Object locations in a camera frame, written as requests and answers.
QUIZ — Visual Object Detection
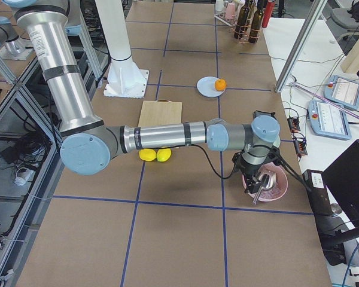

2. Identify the blue teach pendant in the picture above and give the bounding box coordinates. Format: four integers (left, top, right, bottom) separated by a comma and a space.
324, 75, 359, 110
308, 99, 352, 140

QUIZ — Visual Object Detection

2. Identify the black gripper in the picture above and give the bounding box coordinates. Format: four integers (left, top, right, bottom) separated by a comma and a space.
232, 151, 281, 194

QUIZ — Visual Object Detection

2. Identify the aluminium frame post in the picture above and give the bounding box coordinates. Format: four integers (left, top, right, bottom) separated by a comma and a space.
275, 0, 328, 93

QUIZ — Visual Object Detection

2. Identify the metal rod green tip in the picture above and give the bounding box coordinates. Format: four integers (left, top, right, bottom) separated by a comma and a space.
289, 81, 359, 124

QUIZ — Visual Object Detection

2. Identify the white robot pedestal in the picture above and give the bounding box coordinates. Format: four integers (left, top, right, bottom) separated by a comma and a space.
96, 0, 149, 99

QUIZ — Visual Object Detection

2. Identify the bamboo cutting board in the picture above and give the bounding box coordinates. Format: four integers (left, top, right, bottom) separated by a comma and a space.
138, 100, 182, 127

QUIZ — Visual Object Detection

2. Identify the black monitor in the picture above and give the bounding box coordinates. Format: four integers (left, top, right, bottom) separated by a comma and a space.
323, 139, 359, 227

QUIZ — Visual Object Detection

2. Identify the pink bowl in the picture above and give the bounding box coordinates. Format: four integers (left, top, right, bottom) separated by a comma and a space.
258, 163, 288, 202

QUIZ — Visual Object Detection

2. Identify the red cylinder tube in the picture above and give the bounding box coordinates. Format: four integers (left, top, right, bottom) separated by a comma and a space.
261, 0, 275, 28

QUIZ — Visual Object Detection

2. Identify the black computer box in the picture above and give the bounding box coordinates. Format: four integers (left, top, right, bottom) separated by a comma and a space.
303, 169, 359, 266

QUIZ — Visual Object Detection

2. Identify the metal scoop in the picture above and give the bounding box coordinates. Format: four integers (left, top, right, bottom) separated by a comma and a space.
252, 171, 276, 205

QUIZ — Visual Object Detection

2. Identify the light blue plate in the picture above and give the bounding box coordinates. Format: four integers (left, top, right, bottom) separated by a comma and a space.
196, 77, 225, 97

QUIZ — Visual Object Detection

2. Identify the orange mandarin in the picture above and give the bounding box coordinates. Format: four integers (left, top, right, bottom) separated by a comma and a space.
214, 78, 227, 91

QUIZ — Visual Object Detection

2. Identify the dark grey folded cloth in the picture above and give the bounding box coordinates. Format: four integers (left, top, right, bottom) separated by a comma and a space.
253, 110, 276, 119

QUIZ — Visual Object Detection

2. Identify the white plastic cup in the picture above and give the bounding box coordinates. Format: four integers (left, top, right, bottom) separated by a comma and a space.
215, 0, 224, 13

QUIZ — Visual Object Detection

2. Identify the pink plastic cup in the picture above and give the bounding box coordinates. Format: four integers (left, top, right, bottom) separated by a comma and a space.
225, 2, 235, 20

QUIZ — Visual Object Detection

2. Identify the white wire cup rack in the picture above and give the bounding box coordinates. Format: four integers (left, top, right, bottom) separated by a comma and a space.
214, 11, 236, 27

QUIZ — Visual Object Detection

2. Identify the dark green wine bottle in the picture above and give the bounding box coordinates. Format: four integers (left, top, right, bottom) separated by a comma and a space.
234, 0, 250, 39

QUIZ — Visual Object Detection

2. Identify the copper wire bottle rack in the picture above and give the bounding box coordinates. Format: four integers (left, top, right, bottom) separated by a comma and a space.
237, 1, 257, 43

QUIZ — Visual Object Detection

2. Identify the yellow lemon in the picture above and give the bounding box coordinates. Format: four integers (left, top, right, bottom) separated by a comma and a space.
138, 149, 157, 161
156, 148, 172, 162

